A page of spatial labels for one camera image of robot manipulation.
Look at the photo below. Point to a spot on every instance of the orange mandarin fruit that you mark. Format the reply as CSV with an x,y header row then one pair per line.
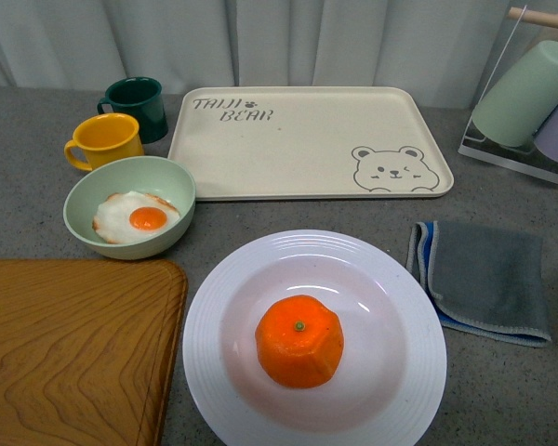
x,y
300,342

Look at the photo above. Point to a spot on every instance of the white round plate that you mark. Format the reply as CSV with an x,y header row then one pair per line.
x,y
389,383

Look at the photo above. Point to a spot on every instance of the beige bear serving tray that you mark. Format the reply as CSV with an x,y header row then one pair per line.
x,y
330,142

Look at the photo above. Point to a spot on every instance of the light green bowl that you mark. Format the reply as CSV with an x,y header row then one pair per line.
x,y
160,177

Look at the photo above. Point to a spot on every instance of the fake fried egg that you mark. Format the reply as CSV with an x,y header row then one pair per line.
x,y
133,217

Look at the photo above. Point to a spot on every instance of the dark green mug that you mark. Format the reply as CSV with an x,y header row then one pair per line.
x,y
141,98

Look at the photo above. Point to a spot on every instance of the yellow mug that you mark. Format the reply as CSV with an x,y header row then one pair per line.
x,y
103,139

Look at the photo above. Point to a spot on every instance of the grey blue folded cloth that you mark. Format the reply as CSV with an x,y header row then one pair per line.
x,y
482,280

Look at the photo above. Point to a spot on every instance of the wooden brown tray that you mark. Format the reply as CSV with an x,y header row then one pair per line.
x,y
87,350

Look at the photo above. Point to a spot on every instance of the light green cup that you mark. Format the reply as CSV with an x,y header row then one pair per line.
x,y
521,100

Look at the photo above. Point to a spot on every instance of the clear acrylic cup rack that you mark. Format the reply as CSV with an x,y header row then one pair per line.
x,y
526,159

